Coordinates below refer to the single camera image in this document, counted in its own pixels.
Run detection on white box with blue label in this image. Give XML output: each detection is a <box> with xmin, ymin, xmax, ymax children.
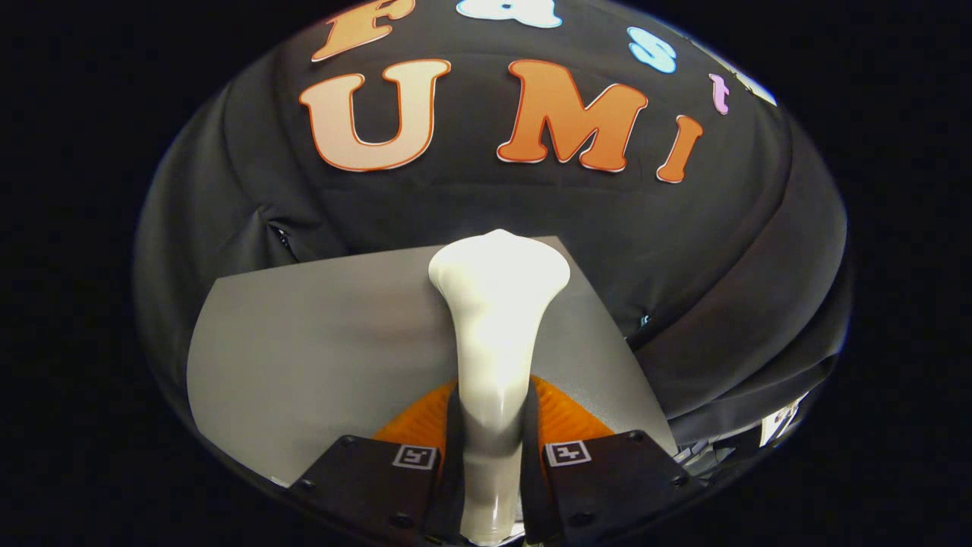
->
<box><xmin>759</xmin><ymin>395</ymin><xmax>807</xmax><ymax>447</ymax></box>

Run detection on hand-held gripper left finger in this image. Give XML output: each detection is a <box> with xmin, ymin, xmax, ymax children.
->
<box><xmin>289</xmin><ymin>378</ymin><xmax>465</xmax><ymax>546</ymax></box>

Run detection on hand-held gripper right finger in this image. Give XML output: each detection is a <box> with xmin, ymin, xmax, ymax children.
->
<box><xmin>520</xmin><ymin>375</ymin><xmax>692</xmax><ymax>546</ymax></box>

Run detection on black backdrop cloth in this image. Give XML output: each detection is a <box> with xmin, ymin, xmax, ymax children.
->
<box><xmin>135</xmin><ymin>0</ymin><xmax>850</xmax><ymax>472</ymax></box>

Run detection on white garment steamer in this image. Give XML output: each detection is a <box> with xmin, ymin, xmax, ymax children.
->
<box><xmin>428</xmin><ymin>228</ymin><xmax>572</xmax><ymax>546</ymax></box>

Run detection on grey drawer cabinet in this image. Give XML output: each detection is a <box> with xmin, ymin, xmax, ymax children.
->
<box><xmin>186</xmin><ymin>236</ymin><xmax>678</xmax><ymax>487</ymax></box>

